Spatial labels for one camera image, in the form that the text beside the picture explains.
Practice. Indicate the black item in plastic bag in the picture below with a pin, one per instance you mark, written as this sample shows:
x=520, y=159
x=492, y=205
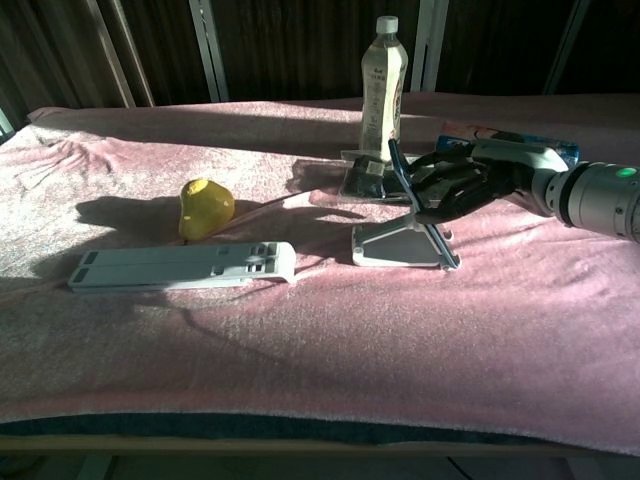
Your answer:
x=364, y=176

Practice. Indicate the pink terry towel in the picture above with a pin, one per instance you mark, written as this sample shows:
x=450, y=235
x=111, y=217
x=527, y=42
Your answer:
x=350, y=340

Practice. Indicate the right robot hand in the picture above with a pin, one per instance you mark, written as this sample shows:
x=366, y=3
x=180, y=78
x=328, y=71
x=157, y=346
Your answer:
x=480, y=175

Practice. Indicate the yellow pear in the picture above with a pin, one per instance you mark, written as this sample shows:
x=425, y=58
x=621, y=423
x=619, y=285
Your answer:
x=202, y=210

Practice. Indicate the milky plastic drink bottle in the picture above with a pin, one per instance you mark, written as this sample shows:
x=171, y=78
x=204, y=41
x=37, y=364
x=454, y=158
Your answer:
x=382, y=90

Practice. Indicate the black smartphone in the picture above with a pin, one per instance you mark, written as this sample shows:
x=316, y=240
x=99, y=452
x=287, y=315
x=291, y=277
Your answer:
x=406, y=175

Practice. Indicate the grey metal frame post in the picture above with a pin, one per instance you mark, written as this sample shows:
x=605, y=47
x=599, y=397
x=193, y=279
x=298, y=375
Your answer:
x=567, y=45

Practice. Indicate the white metal frame post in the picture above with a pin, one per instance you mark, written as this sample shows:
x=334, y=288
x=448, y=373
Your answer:
x=429, y=45
x=210, y=50

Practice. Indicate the blue cookie package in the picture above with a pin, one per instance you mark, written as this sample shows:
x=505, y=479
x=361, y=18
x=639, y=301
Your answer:
x=567, y=151

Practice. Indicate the white power strip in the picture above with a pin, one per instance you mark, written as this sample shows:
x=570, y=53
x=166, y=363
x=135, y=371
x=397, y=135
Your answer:
x=175, y=265

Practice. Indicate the white triangular plastic stand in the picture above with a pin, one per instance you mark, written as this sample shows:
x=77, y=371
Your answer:
x=395, y=247

